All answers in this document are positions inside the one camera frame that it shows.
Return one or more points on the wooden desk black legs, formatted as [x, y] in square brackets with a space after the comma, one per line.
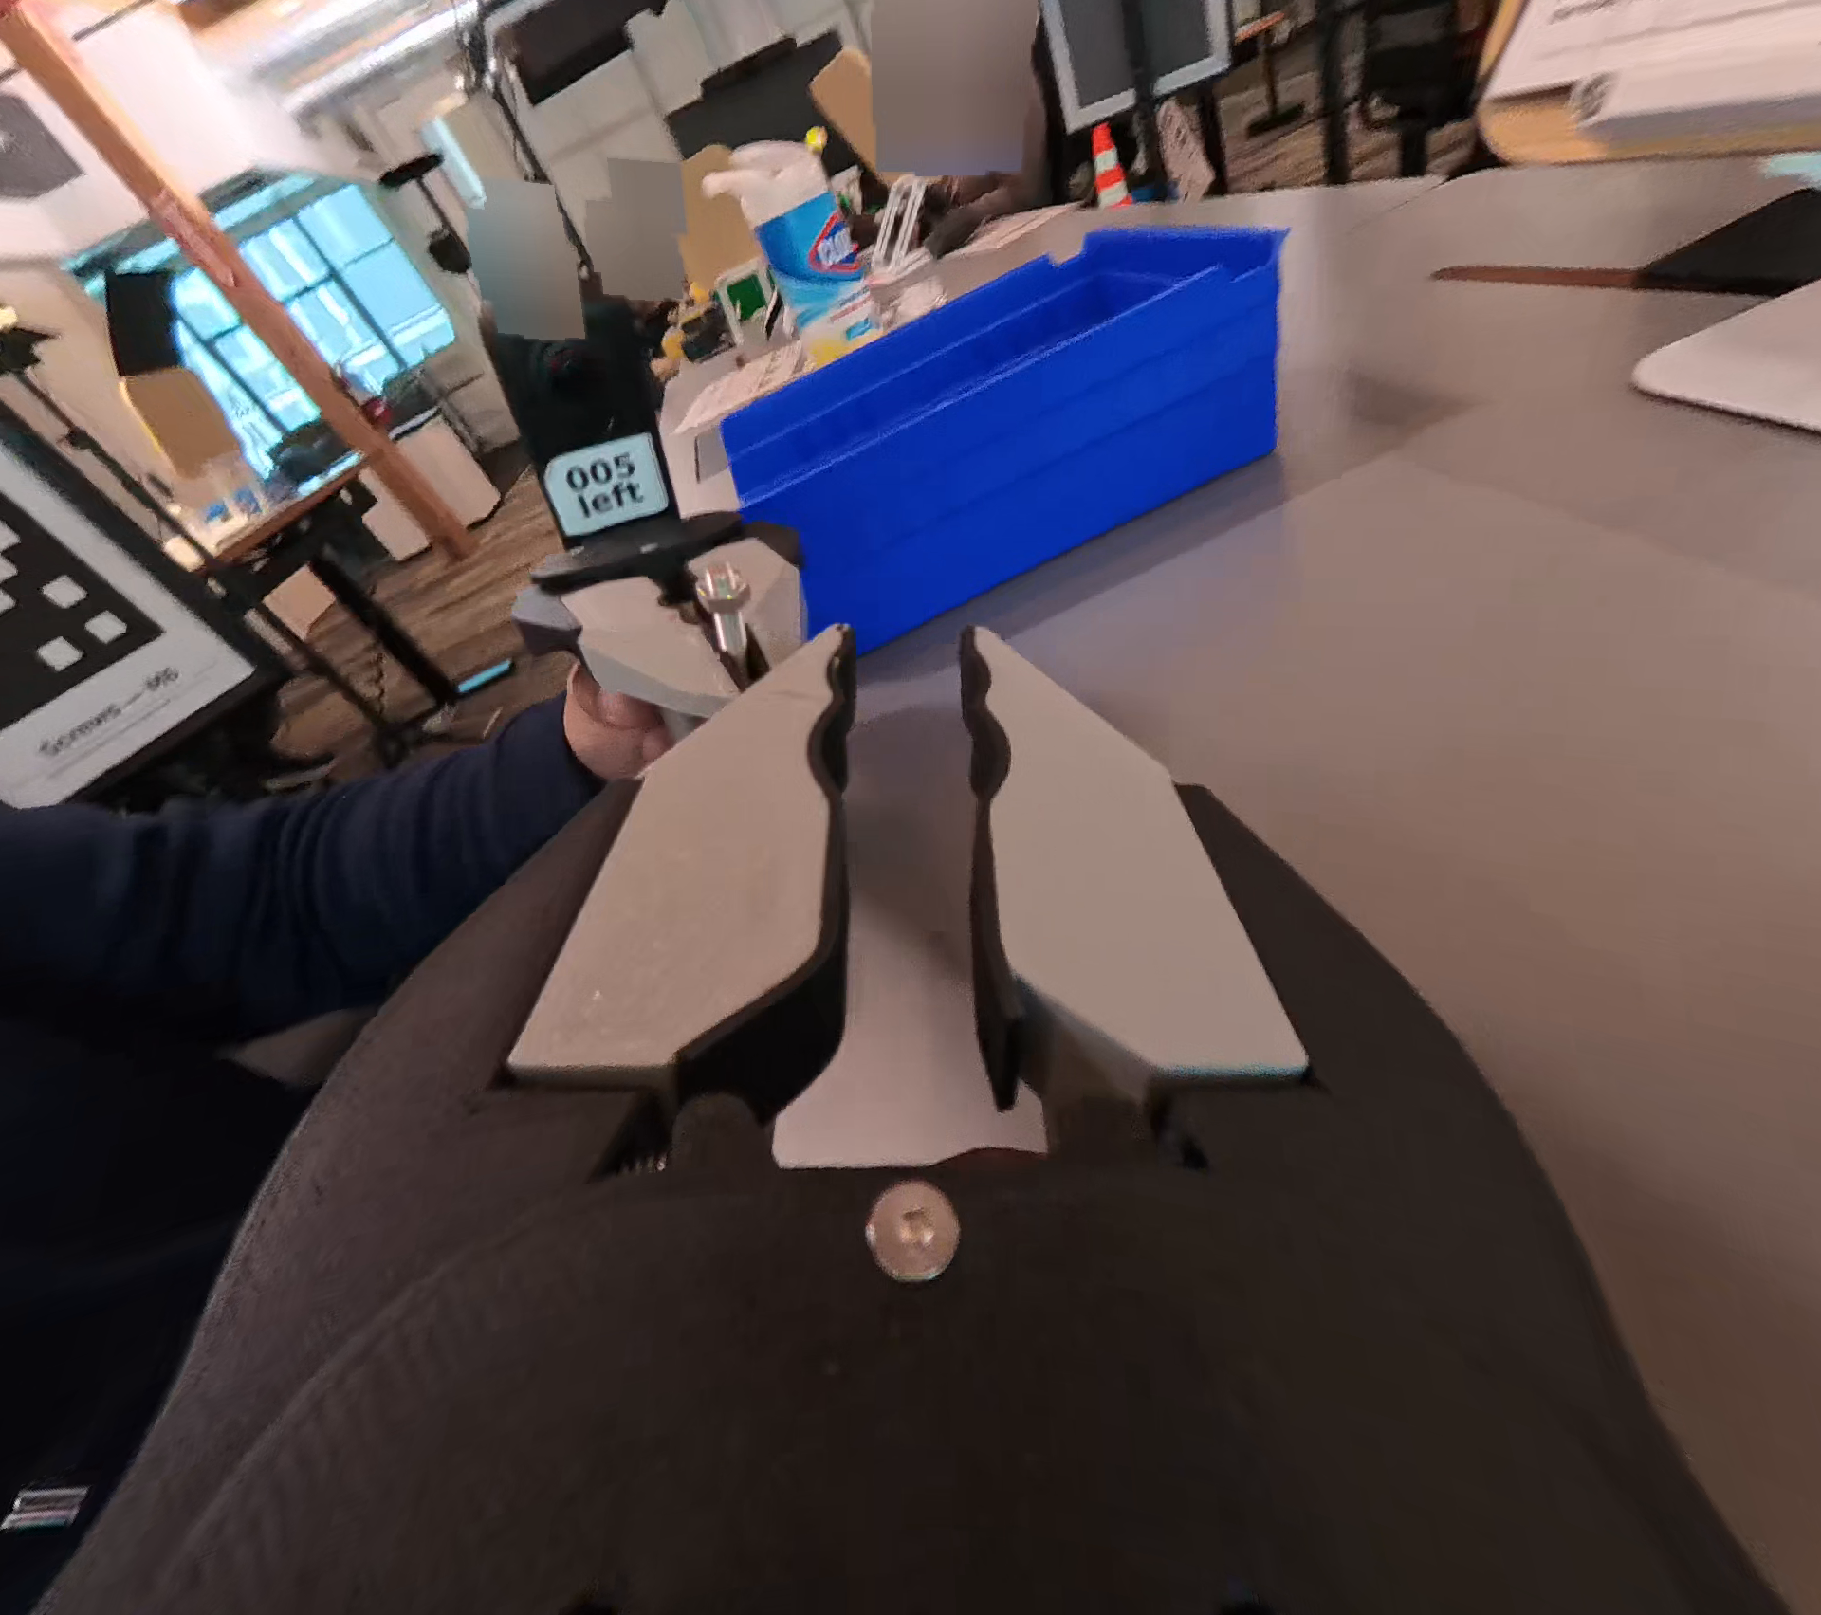
[285, 512]

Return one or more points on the person's left hand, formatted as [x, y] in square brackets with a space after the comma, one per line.
[611, 734]

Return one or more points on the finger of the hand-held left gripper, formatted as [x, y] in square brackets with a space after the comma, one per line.
[771, 621]
[655, 662]

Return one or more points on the tan wooden board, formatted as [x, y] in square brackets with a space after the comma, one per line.
[839, 101]

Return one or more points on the person's left forearm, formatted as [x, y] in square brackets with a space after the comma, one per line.
[257, 876]

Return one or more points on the framed marker sign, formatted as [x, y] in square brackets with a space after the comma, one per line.
[143, 706]

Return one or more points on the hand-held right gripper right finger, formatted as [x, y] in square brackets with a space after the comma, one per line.
[1123, 918]

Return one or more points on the wipes canister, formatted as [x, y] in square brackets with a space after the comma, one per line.
[810, 243]

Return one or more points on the blue plastic bin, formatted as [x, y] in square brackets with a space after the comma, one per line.
[1025, 463]

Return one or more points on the wooden post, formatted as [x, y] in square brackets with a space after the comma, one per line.
[213, 272]

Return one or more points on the steel bolt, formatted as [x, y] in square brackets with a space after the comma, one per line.
[729, 649]

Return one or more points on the person's torso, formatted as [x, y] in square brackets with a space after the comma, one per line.
[114, 1288]

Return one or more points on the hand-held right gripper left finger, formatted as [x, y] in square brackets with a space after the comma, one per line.
[697, 905]

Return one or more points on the black studio light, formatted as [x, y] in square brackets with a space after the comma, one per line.
[583, 37]

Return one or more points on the orange traffic cone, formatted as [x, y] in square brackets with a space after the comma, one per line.
[1112, 179]

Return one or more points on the sleeved printed paper sheet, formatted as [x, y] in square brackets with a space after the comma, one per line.
[753, 370]

